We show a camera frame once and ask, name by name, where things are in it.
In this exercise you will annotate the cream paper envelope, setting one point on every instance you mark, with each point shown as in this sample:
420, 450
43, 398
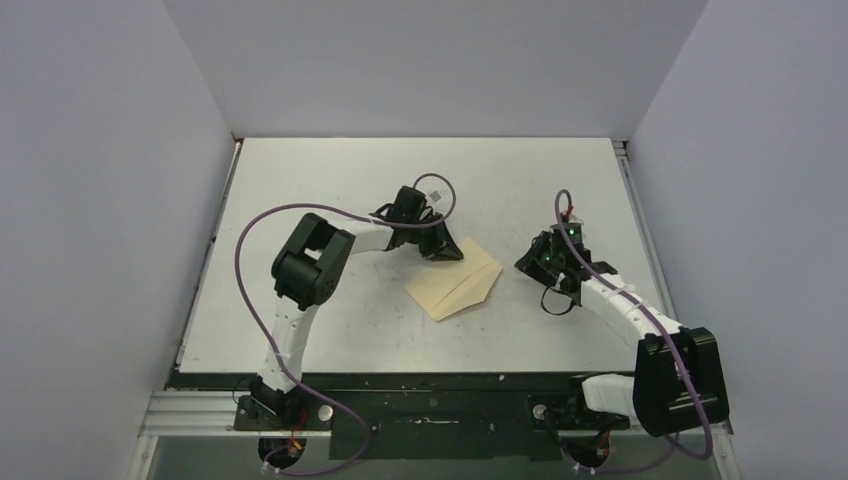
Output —
448, 288

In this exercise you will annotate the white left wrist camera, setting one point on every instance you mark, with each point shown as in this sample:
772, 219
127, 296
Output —
435, 197

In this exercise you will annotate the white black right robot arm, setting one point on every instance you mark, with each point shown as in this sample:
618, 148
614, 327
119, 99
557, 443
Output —
677, 382

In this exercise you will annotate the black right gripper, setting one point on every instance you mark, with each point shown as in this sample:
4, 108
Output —
529, 265

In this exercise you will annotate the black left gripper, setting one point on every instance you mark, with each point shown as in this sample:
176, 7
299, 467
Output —
444, 250

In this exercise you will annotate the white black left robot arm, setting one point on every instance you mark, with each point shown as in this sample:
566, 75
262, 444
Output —
306, 272

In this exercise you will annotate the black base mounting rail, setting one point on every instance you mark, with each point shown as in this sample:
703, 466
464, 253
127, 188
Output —
335, 421

